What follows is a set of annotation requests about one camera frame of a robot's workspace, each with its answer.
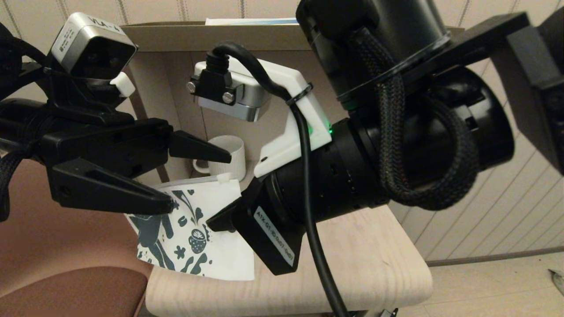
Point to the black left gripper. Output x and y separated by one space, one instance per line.
114 143

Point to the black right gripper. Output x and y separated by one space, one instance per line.
343 185

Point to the white horse print pouch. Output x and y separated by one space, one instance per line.
220 255

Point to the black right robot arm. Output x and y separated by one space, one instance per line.
462 110

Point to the crumpled clear plastic bag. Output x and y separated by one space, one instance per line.
558 279

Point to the white ribbed ceramic mug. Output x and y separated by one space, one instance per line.
231 160

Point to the pink chair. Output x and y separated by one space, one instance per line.
53 264

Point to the beige wooden desk shelf unit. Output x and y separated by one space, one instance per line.
374 255

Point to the white blue toothbrush box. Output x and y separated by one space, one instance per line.
251 20

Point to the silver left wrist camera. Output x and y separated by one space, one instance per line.
94 48

